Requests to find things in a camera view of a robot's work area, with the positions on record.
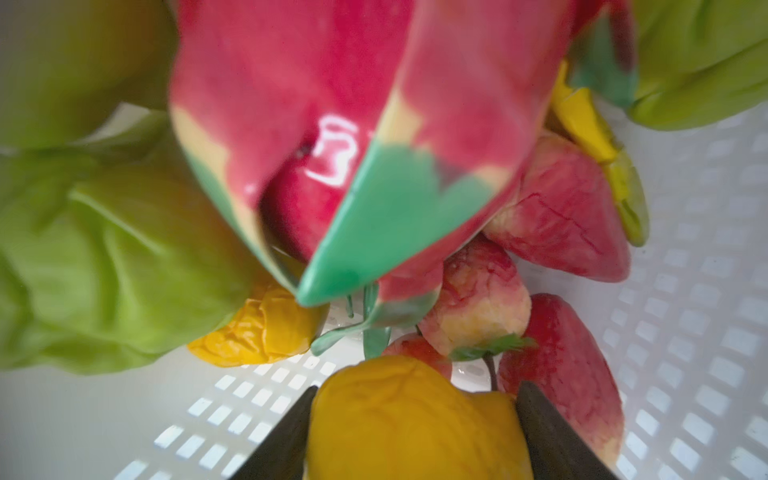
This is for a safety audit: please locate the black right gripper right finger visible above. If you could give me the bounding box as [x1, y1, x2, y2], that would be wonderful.
[515, 381, 618, 480]

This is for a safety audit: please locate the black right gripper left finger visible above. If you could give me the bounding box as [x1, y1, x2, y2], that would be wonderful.
[231, 386, 318, 480]

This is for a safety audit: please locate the green fake custard apple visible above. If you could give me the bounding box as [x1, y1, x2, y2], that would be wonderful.
[1, 112, 258, 375]
[626, 1, 767, 131]
[0, 0, 180, 151]

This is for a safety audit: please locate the yellow fake mango small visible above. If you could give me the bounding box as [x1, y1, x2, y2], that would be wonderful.
[187, 268, 330, 368]

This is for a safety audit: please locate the pink fake dragon fruit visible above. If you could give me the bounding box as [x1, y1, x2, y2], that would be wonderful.
[169, 1, 637, 355]

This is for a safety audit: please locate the yellow fake banana bunch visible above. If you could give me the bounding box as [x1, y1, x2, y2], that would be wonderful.
[550, 60, 650, 247]

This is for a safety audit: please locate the white plastic basket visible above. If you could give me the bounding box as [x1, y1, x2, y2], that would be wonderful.
[1, 105, 767, 479]

